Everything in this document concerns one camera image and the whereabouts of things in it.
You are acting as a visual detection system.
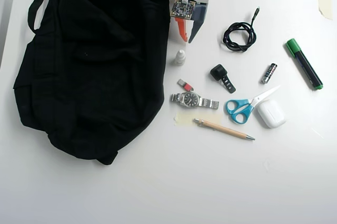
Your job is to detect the black plastic clip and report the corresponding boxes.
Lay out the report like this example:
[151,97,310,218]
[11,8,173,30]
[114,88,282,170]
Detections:
[210,64,237,94]

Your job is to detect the black fabric bag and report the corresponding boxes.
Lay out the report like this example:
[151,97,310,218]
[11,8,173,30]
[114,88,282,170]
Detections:
[12,0,171,166]

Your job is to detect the white dropper bottle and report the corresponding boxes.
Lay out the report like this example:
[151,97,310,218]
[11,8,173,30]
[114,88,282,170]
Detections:
[173,49,186,67]

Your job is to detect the red USB stick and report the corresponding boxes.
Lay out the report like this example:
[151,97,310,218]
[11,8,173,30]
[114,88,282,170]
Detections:
[176,78,195,92]

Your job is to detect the black AA battery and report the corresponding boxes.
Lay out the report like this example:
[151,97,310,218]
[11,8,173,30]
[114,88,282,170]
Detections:
[261,62,279,85]

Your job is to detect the wooden ballpoint pen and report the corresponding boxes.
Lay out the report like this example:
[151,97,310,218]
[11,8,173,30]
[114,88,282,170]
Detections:
[194,118,256,141]

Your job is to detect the white earbuds case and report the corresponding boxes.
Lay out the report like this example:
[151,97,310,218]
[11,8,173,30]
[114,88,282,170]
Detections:
[256,99,287,129]

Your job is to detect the green and black marker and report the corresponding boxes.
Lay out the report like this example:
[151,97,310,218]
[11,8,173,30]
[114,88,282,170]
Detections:
[285,38,324,91]

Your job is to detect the camera circuit board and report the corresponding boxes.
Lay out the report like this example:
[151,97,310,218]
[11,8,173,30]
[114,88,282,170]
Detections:
[170,0,197,21]

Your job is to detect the blue handled scissors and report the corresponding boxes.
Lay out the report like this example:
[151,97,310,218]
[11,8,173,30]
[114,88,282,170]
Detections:
[225,84,282,125]

